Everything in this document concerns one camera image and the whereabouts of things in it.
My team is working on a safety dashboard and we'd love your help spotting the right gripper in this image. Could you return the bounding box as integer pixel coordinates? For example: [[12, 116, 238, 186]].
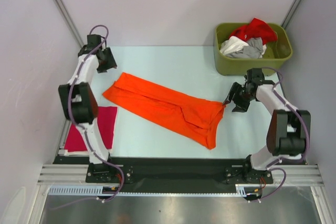
[[222, 82, 255, 113]]

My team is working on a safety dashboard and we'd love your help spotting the orange t-shirt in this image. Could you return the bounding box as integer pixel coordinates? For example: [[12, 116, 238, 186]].
[[102, 72, 225, 150]]

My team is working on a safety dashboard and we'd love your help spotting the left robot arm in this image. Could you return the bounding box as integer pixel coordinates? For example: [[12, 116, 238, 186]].
[[58, 33, 118, 183]]

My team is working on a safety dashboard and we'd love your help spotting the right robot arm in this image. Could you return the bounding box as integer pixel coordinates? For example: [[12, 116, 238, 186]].
[[223, 68, 311, 184]]

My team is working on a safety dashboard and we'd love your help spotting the folded magenta t-shirt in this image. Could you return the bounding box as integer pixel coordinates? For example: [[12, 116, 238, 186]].
[[64, 106, 118, 156]]

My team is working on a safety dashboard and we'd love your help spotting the grey t-shirt in bin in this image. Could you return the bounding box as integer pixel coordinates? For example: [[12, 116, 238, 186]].
[[225, 38, 267, 59]]

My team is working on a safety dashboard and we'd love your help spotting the white t-shirt in bin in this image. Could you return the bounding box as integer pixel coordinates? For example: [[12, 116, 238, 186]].
[[219, 36, 249, 55]]

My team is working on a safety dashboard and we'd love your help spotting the olive green plastic bin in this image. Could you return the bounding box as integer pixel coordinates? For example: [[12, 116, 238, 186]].
[[214, 18, 292, 76]]

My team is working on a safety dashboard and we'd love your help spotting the red t-shirt in bin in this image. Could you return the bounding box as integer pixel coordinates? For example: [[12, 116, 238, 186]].
[[230, 18, 278, 45]]

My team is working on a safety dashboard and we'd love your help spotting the white slotted cable duct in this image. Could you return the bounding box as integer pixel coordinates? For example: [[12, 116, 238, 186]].
[[48, 184, 263, 197]]

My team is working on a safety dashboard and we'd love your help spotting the left aluminium corner post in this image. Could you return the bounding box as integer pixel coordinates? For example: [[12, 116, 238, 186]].
[[53, 0, 85, 48]]

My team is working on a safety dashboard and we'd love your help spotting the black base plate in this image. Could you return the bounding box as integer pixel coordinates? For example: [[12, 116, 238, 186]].
[[53, 156, 273, 194]]

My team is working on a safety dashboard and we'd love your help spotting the aluminium frame rail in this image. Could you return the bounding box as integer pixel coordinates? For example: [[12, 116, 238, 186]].
[[37, 164, 324, 187]]

